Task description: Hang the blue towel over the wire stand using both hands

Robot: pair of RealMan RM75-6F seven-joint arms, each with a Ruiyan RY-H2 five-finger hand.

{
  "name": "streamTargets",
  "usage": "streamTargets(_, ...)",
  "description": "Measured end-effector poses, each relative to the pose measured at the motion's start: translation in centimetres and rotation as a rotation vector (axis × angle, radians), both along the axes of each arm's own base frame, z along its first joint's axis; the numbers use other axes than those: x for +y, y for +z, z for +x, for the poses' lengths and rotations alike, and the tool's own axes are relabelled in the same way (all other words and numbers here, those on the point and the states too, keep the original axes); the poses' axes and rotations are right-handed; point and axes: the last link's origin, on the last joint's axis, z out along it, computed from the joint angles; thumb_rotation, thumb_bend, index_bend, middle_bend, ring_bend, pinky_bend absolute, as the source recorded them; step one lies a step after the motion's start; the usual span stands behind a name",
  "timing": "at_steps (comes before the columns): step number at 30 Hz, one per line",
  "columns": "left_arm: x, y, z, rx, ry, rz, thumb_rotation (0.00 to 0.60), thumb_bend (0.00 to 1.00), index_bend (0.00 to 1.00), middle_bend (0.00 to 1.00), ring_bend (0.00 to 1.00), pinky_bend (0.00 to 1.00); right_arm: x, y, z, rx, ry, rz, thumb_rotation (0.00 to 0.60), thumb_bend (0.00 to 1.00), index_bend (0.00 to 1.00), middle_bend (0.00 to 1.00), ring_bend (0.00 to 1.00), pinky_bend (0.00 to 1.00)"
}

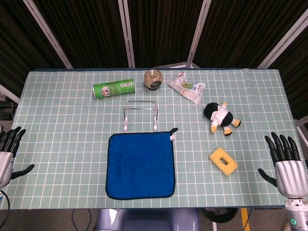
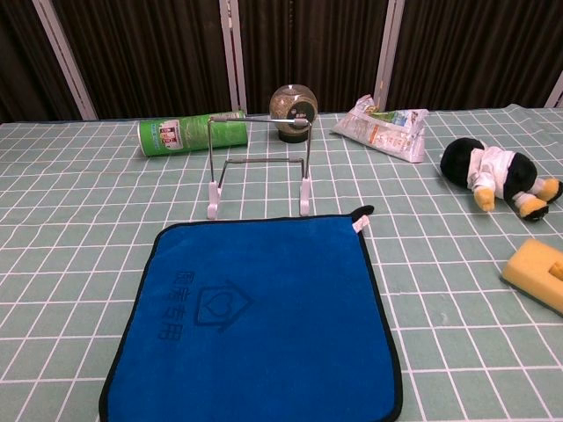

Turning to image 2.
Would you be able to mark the white partition frame post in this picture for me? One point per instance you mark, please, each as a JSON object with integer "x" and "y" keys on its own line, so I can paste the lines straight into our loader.
{"x": 389, "y": 57}
{"x": 556, "y": 92}
{"x": 64, "y": 57}
{"x": 233, "y": 57}

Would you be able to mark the green cylindrical chips can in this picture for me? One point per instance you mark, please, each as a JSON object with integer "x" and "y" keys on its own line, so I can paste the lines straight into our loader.
{"x": 189, "y": 134}

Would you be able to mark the white crumpled snack bag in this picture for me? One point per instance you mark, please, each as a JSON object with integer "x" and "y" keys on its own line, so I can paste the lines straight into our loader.
{"x": 387, "y": 136}

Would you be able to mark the dark pleated curtain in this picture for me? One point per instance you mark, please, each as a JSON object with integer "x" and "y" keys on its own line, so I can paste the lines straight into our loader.
{"x": 154, "y": 53}

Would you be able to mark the yellow sponge with slot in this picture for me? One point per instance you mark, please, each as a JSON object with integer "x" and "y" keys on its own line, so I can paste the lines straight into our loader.
{"x": 528, "y": 268}

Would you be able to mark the black white penguin plush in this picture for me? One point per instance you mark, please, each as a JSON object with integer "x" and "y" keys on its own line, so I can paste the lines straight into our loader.
{"x": 457, "y": 160}

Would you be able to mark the round glass jar dark base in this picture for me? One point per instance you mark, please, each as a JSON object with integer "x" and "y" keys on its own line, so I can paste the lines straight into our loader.
{"x": 286, "y": 103}

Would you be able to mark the green white checkered tablecloth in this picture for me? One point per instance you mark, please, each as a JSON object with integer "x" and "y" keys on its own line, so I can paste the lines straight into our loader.
{"x": 66, "y": 220}

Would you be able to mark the blue cloth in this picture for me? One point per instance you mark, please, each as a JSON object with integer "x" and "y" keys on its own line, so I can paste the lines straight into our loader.
{"x": 264, "y": 307}

